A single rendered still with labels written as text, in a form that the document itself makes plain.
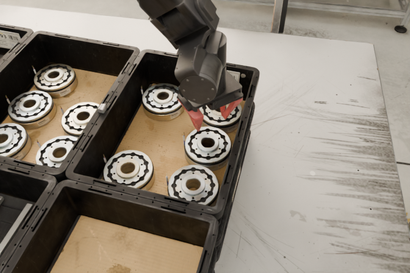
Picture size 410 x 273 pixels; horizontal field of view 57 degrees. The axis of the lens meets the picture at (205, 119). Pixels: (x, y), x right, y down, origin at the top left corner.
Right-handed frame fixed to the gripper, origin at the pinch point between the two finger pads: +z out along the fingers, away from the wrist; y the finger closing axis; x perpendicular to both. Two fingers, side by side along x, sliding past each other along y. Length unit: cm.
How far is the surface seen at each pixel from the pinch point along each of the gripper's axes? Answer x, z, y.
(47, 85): 37.9, 7.5, -25.4
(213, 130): 4.0, 8.8, 2.9
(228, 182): -13.1, 2.0, -4.1
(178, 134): 9.2, 11.6, -3.4
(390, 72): 54, 96, 158
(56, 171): 4.8, 1.3, -30.2
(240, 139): -5.8, 2.0, 3.3
